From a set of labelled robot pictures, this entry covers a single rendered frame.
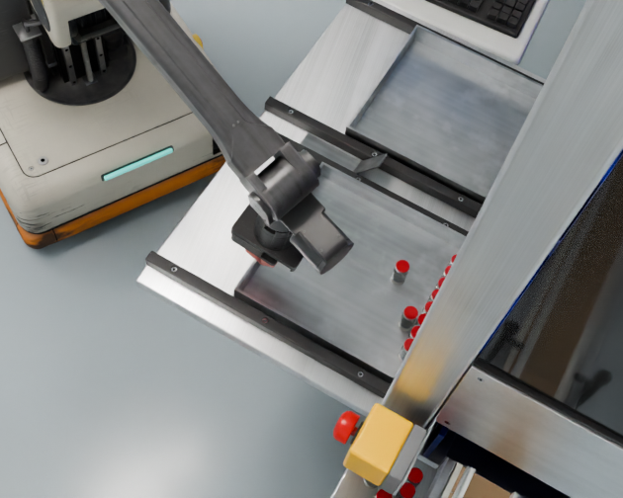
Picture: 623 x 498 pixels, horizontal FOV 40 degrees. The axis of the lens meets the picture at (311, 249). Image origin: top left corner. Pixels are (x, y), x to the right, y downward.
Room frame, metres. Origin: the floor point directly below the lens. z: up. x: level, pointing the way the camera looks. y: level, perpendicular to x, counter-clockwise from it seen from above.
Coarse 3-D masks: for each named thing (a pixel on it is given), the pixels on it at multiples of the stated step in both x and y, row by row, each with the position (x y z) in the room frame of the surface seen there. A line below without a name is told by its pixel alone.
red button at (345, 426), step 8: (344, 416) 0.34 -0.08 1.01; (352, 416) 0.34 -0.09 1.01; (336, 424) 0.33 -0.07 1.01; (344, 424) 0.33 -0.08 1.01; (352, 424) 0.33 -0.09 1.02; (336, 432) 0.32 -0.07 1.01; (344, 432) 0.32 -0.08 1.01; (352, 432) 0.32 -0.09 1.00; (336, 440) 0.31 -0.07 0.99; (344, 440) 0.31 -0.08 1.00
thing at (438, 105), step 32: (416, 32) 1.08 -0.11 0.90; (416, 64) 1.03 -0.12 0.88; (448, 64) 1.04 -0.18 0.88; (480, 64) 1.04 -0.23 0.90; (384, 96) 0.95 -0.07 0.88; (416, 96) 0.96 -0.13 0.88; (448, 96) 0.97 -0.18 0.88; (480, 96) 0.98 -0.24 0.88; (512, 96) 1.00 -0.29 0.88; (352, 128) 0.84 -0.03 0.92; (384, 128) 0.88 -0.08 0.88; (416, 128) 0.89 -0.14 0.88; (448, 128) 0.90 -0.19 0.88; (480, 128) 0.92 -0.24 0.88; (512, 128) 0.93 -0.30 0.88; (416, 160) 0.80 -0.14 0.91; (448, 160) 0.84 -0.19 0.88; (480, 160) 0.85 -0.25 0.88; (480, 192) 0.79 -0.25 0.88
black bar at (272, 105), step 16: (272, 112) 0.87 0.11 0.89; (288, 112) 0.86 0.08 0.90; (304, 128) 0.85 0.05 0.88; (320, 128) 0.84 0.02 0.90; (336, 144) 0.83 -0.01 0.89; (352, 144) 0.82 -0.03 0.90; (384, 160) 0.80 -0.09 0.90; (400, 176) 0.79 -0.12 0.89; (416, 176) 0.78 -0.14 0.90; (432, 192) 0.77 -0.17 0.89; (448, 192) 0.77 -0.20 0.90; (464, 208) 0.75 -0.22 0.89; (480, 208) 0.75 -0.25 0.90
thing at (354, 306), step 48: (336, 192) 0.74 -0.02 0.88; (384, 240) 0.67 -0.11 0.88; (432, 240) 0.68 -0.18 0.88; (240, 288) 0.53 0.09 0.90; (288, 288) 0.56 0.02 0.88; (336, 288) 0.57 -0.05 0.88; (384, 288) 0.59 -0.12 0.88; (432, 288) 0.60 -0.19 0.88; (336, 336) 0.50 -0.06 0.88; (384, 336) 0.51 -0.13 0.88
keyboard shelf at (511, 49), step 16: (384, 0) 1.24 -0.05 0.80; (400, 0) 1.25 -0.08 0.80; (416, 0) 1.26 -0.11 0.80; (544, 0) 1.32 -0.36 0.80; (416, 16) 1.22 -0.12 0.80; (432, 16) 1.22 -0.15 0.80; (448, 16) 1.23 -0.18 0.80; (528, 16) 1.27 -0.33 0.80; (448, 32) 1.20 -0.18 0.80; (464, 32) 1.20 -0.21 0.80; (480, 32) 1.21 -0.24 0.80; (496, 32) 1.21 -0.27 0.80; (528, 32) 1.23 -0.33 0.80; (496, 48) 1.17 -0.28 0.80; (512, 48) 1.18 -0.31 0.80
